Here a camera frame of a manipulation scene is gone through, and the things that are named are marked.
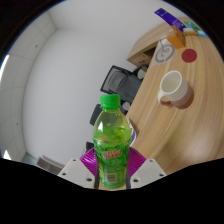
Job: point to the grey mesh office chair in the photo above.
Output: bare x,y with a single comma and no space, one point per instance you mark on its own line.
120,83

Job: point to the purple retail package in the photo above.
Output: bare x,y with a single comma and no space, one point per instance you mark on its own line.
168,17

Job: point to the green drink bottle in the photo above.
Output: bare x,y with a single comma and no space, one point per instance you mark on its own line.
111,146

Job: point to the flat round red coaster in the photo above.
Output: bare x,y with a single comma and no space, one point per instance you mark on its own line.
189,55

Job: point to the white and brown mug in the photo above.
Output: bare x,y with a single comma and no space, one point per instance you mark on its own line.
178,90

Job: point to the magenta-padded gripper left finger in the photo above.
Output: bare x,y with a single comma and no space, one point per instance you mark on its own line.
76,171

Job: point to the wooden side desk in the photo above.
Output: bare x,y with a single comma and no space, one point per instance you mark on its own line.
143,50

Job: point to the blue small packet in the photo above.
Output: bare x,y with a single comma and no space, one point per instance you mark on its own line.
202,34

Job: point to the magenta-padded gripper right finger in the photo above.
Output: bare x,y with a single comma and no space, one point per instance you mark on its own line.
150,170

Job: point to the orange cardboard box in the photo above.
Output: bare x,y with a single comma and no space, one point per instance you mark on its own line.
176,39

